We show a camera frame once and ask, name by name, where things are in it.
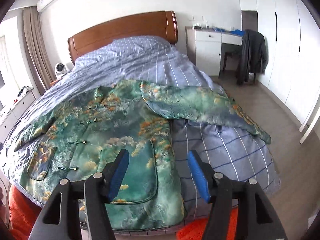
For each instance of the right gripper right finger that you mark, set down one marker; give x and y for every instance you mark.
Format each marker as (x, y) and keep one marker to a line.
(215, 189)

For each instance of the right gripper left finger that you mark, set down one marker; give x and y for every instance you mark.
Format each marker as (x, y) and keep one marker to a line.
(100, 189)

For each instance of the green patterned silk jacket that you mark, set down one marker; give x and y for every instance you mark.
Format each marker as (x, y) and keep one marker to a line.
(158, 125)

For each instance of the orange blanket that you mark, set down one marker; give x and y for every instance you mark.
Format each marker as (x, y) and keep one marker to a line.
(24, 214)

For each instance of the white low sideboard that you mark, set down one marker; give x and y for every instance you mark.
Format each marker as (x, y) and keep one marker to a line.
(14, 113)

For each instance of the white round fan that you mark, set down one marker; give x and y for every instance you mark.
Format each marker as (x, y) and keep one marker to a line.
(60, 70)

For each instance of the white wardrobe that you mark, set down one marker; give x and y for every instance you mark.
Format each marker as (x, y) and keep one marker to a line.
(292, 38)

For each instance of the dark jacket on chair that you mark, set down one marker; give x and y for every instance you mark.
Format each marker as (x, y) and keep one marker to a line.
(253, 58)

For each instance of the beige curtain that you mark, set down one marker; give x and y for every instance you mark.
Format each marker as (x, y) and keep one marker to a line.
(40, 67)

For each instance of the blue checked duvet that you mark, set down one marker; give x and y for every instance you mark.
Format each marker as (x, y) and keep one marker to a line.
(142, 58)

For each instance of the white desk with drawers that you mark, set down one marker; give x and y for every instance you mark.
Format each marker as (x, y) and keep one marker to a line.
(204, 48)

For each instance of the brown wooden headboard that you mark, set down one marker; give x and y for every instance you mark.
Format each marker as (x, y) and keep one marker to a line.
(157, 23)

